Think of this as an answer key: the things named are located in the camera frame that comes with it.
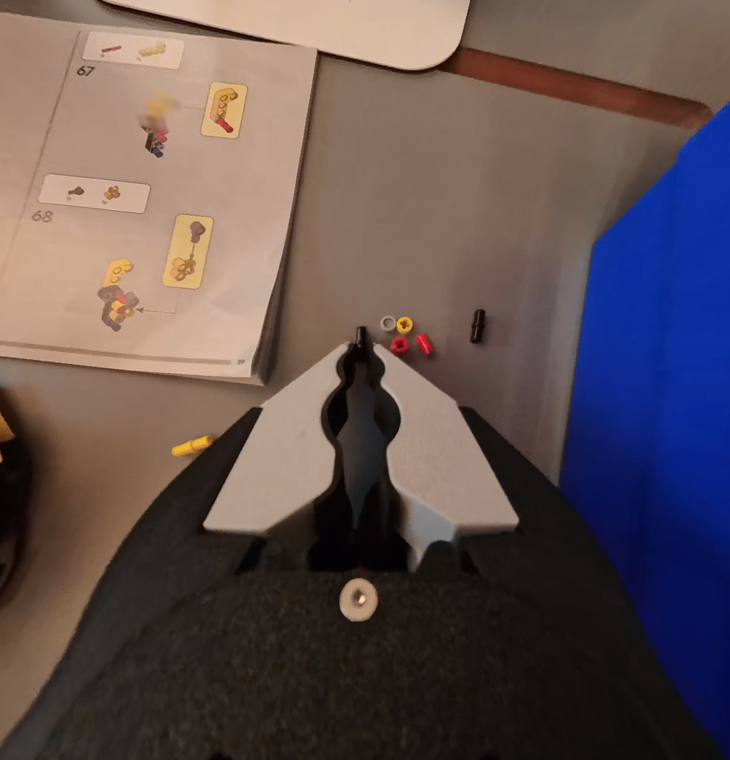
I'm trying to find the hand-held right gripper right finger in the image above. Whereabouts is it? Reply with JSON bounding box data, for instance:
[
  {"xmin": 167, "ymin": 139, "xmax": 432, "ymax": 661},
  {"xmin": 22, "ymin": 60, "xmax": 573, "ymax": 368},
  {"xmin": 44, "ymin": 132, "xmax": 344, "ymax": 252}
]
[{"xmin": 362, "ymin": 343, "xmax": 520, "ymax": 571}]

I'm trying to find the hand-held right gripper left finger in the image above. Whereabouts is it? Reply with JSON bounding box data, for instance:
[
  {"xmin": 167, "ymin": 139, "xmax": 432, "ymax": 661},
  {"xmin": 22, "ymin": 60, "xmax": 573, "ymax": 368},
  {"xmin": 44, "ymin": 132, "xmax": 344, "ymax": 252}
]
[{"xmin": 203, "ymin": 341, "xmax": 364, "ymax": 565}]

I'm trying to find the lego car model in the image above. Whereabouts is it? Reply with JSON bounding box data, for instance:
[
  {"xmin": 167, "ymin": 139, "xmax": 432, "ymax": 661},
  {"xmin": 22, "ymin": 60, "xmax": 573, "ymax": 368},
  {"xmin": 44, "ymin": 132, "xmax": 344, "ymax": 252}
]
[{"xmin": 0, "ymin": 386, "xmax": 32, "ymax": 621}]

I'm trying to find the lego instruction booklet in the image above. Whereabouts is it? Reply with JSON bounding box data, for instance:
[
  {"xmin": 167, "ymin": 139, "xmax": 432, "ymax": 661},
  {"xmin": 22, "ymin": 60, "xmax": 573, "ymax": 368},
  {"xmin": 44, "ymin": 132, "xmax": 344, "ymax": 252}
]
[{"xmin": 0, "ymin": 12, "xmax": 319, "ymax": 387}]

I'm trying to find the blue plastic bin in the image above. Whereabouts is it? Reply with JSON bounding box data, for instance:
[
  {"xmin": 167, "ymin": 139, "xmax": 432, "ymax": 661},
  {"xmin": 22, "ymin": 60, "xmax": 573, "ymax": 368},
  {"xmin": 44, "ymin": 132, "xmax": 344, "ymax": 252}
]
[{"xmin": 558, "ymin": 89, "xmax": 730, "ymax": 760}]

